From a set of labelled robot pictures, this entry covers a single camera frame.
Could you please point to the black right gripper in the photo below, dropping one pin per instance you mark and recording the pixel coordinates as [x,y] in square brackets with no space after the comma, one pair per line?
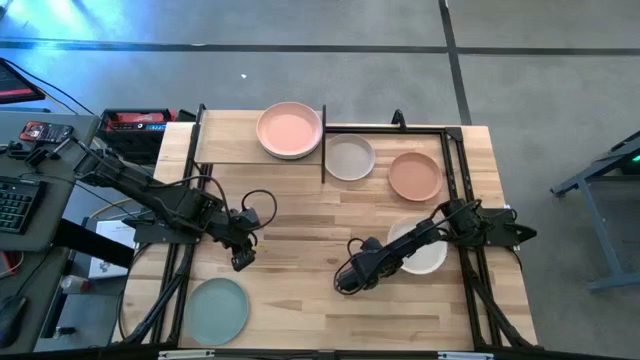
[377,265]

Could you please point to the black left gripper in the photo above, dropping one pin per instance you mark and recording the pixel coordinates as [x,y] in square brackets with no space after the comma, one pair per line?
[240,237]

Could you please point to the sage green plate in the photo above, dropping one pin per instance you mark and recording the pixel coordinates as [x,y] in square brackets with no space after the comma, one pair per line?
[216,311]

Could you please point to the cream white plate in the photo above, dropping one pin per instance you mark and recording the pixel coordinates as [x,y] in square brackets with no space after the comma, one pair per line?
[427,257]

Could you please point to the terracotta plate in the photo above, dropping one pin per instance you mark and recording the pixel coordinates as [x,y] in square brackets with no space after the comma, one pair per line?
[415,176]

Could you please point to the small beige plate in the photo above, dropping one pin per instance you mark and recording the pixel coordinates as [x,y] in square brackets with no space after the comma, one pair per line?
[350,157]

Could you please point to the pink plate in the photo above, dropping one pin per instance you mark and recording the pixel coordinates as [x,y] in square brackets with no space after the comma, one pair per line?
[290,129]

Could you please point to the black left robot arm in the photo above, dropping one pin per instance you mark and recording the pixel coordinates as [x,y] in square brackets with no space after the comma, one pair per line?
[150,190]

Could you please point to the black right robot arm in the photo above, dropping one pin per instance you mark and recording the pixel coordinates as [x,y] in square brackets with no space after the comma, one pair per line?
[470,222]

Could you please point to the white paper box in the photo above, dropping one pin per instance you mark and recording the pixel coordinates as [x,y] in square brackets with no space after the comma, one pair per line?
[107,250]

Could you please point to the black flat bar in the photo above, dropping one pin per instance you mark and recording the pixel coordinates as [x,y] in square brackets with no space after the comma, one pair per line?
[90,242]

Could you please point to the clear bottle red cap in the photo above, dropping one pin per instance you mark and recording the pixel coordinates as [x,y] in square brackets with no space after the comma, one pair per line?
[75,284]

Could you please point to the red black toolbox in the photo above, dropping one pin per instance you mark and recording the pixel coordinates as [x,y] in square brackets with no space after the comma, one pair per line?
[135,125]

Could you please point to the grey office desk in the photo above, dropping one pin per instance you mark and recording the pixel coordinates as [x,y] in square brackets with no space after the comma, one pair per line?
[57,220]

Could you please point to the small black adapter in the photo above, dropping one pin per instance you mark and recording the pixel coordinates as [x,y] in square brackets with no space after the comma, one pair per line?
[64,331]

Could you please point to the black phone holder gadget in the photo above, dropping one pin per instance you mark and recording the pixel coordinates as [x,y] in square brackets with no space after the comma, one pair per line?
[40,155]

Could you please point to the black backlit keyboard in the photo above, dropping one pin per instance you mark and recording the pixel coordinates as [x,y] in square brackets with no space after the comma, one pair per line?
[17,205]

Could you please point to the black smartphone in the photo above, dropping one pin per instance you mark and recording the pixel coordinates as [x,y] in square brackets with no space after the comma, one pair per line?
[45,132]

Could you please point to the black computer mouse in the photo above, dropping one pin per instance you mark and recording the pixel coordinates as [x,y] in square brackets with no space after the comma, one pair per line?
[11,320]

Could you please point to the grey metal stand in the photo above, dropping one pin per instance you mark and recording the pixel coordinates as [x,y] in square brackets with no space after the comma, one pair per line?
[617,281]

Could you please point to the dark computer monitor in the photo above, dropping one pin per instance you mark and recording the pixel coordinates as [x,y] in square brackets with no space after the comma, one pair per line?
[15,85]

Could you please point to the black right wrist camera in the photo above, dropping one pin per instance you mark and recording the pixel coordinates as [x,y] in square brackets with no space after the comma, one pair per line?
[371,245]

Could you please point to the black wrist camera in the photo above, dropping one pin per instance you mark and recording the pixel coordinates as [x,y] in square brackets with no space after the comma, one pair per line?
[247,218]
[371,245]

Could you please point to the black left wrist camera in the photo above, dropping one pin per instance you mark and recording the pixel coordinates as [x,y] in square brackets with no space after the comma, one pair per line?
[247,218]

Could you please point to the silver frame bracket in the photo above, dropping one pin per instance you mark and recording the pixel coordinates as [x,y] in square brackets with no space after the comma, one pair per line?
[465,356]
[187,354]

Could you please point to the black aluminium rig frame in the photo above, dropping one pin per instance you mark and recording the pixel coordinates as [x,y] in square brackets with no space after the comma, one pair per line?
[400,130]

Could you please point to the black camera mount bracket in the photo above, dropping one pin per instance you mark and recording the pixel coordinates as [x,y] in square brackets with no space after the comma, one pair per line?
[398,119]

